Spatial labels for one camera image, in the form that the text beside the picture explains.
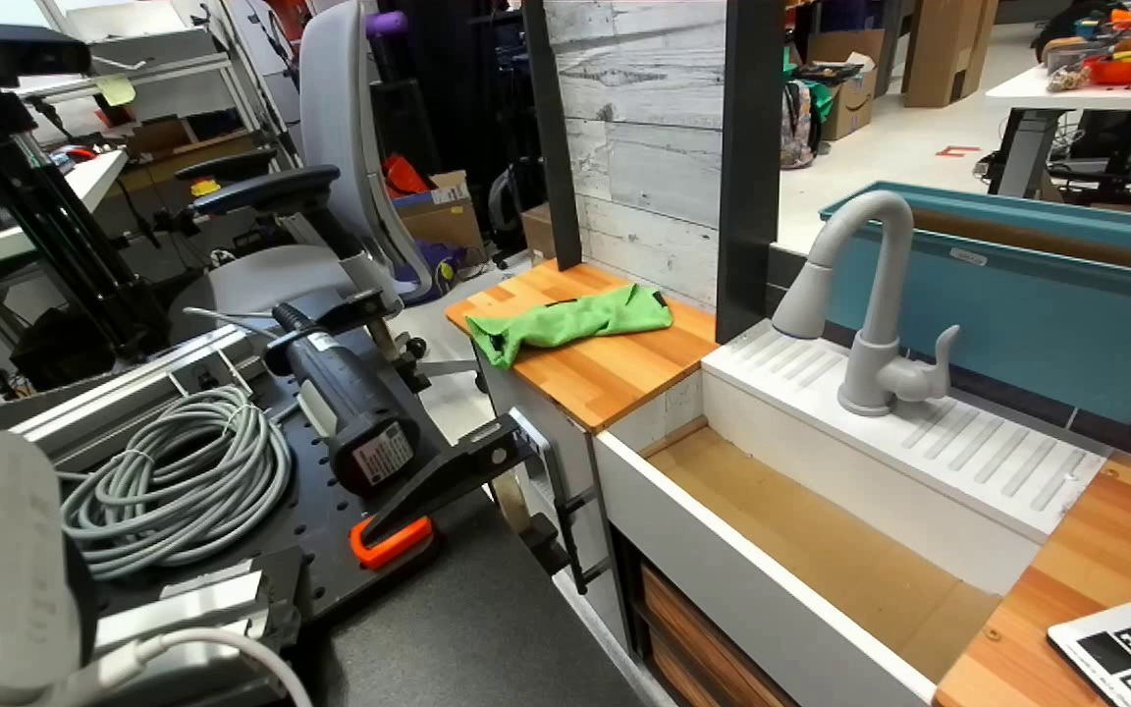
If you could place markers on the grey kitchen tap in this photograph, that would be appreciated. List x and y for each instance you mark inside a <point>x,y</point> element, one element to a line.
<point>875,373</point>

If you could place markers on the wooden butcher block counter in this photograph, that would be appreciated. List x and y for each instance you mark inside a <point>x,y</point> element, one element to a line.
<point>604,373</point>

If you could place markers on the green cloth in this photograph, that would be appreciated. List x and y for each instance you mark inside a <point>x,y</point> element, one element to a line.
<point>628,309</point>

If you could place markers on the grey office chair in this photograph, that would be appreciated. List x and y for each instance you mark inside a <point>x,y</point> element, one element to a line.
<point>360,236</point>

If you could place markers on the white sink basin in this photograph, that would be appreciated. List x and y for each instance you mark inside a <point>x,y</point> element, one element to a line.
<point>845,555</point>

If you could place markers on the teal plastic bin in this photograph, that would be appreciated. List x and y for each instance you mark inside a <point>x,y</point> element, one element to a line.
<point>1036,293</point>

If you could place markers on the white background table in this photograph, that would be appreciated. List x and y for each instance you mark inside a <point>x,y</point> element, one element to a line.
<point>1028,128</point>

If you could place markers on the orange handled black clamp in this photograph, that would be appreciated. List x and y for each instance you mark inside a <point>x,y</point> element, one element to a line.
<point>404,521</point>

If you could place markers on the black camera tripod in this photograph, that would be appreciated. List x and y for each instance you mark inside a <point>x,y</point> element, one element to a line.
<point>53,212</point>

